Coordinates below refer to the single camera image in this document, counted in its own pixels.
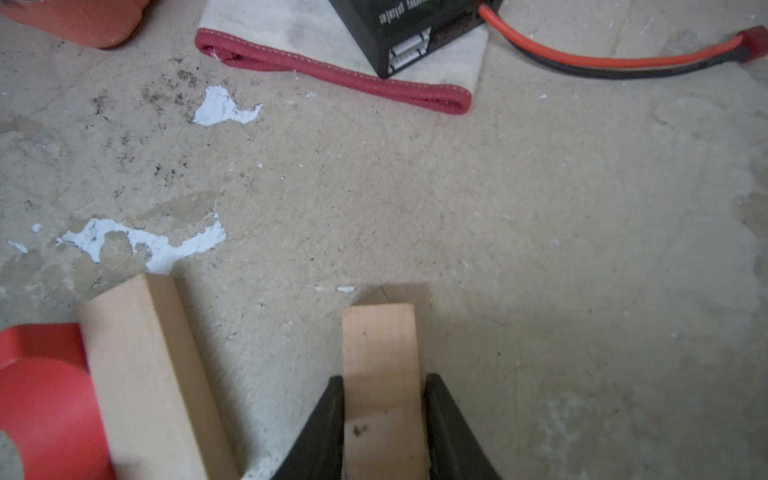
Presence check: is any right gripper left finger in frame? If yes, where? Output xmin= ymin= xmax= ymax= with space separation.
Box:
xmin=272 ymin=376 xmax=344 ymax=480

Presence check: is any red black cable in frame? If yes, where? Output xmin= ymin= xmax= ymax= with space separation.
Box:
xmin=477 ymin=3 xmax=768 ymax=80

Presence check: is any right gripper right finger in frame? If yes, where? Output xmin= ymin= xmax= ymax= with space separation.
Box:
xmin=423 ymin=373 xmax=501 ymax=480

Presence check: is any natural wood block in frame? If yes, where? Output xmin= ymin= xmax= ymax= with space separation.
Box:
xmin=79 ymin=274 xmax=240 ymax=479
xmin=342 ymin=304 xmax=428 ymax=479

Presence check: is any black tool case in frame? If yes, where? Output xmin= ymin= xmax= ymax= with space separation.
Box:
xmin=1 ymin=0 xmax=149 ymax=49

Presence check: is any red arch block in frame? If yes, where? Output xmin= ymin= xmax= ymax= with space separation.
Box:
xmin=1 ymin=323 xmax=116 ymax=479

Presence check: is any black charger board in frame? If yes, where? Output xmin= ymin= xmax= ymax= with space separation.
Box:
xmin=330 ymin=0 xmax=501 ymax=79

